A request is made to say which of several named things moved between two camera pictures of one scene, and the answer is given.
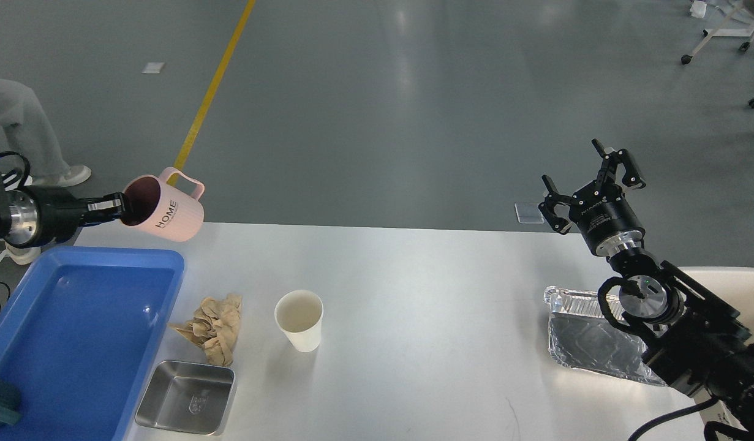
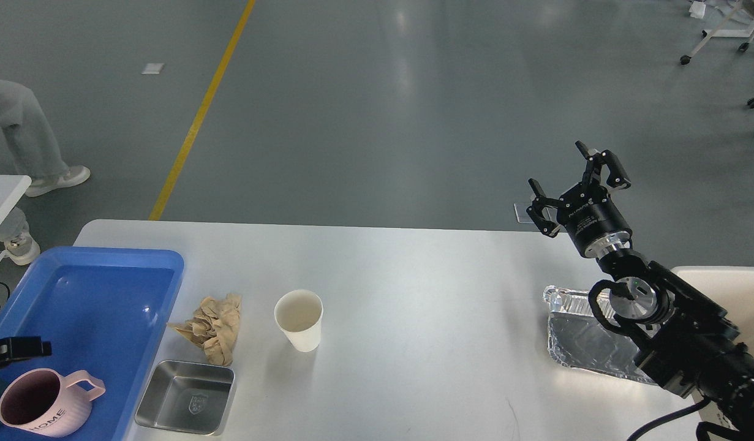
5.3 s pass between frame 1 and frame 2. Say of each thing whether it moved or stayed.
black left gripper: moved
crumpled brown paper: stayed
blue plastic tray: stayed
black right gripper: moved
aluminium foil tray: stayed
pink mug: moved
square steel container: stayed
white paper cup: stayed
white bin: stayed
